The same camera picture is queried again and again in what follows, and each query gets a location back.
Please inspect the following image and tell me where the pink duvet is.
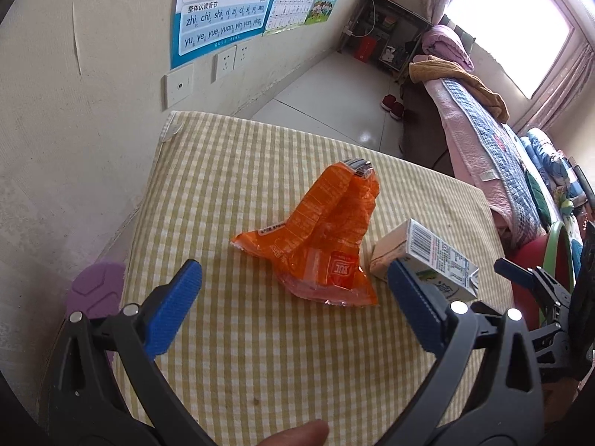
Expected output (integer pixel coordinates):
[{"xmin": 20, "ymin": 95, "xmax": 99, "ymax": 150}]
[{"xmin": 421, "ymin": 25, "xmax": 475, "ymax": 71}]

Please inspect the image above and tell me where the white milk carton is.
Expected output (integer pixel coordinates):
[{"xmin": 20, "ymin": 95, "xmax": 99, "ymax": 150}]
[{"xmin": 369, "ymin": 218, "xmax": 480, "ymax": 301}]

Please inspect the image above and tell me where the pink bed sheet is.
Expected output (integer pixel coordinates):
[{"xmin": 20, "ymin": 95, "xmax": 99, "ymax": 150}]
[{"xmin": 425, "ymin": 77, "xmax": 521, "ymax": 247}]

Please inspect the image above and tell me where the blue duvet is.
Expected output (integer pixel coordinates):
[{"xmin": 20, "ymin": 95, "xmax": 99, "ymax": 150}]
[{"xmin": 521, "ymin": 129, "xmax": 572, "ymax": 196}]

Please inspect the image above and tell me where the red bin with green rim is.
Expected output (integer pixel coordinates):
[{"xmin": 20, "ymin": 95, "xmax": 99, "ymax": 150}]
[{"xmin": 509, "ymin": 220, "xmax": 582, "ymax": 330}]

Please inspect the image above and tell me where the orange plastic wrapper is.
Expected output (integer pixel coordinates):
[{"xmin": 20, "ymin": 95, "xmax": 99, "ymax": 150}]
[{"xmin": 231, "ymin": 158, "xmax": 379, "ymax": 307}]

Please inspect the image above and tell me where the person's left hand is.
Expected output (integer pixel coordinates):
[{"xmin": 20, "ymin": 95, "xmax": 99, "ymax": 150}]
[{"xmin": 258, "ymin": 419, "xmax": 331, "ymax": 446}]

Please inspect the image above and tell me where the dark metal shelf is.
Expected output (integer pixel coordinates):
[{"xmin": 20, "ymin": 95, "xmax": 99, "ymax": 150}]
[{"xmin": 337, "ymin": 0, "xmax": 433, "ymax": 75}]

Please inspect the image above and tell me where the bed with blue quilt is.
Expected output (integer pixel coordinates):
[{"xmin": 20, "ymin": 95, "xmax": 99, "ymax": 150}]
[{"xmin": 439, "ymin": 77, "xmax": 563, "ymax": 242}]

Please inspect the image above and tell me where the tan blanket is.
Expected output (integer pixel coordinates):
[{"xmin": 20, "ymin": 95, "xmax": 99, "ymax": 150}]
[{"xmin": 408, "ymin": 55, "xmax": 509, "ymax": 124}]

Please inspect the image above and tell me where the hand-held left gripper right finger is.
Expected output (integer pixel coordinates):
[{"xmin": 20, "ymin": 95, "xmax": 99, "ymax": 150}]
[{"xmin": 374, "ymin": 260, "xmax": 544, "ymax": 446}]

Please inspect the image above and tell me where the purple stool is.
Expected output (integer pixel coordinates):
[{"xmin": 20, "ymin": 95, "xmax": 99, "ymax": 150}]
[{"xmin": 67, "ymin": 261, "xmax": 127, "ymax": 368}]

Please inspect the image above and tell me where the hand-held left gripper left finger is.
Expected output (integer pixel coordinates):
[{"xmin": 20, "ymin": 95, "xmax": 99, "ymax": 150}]
[{"xmin": 39, "ymin": 258, "xmax": 205, "ymax": 446}]

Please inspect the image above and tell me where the dark green cloth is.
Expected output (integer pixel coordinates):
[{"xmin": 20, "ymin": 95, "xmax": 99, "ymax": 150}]
[{"xmin": 527, "ymin": 172, "xmax": 554, "ymax": 224}]

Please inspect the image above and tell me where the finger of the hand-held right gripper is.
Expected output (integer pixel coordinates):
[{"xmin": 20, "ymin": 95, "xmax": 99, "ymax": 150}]
[
  {"xmin": 525, "ymin": 320, "xmax": 575, "ymax": 368},
  {"xmin": 493, "ymin": 258, "xmax": 573, "ymax": 307}
]

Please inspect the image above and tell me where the window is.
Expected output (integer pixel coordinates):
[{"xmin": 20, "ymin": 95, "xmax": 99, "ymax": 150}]
[{"xmin": 444, "ymin": 0, "xmax": 575, "ymax": 100}]

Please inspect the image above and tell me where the colourful letter wall poster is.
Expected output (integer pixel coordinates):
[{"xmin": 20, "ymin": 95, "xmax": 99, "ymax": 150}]
[{"xmin": 170, "ymin": 0, "xmax": 273, "ymax": 70}]

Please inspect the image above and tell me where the green stuffed toy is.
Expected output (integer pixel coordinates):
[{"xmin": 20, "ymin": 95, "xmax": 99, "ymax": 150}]
[{"xmin": 555, "ymin": 186, "xmax": 579, "ymax": 214}]

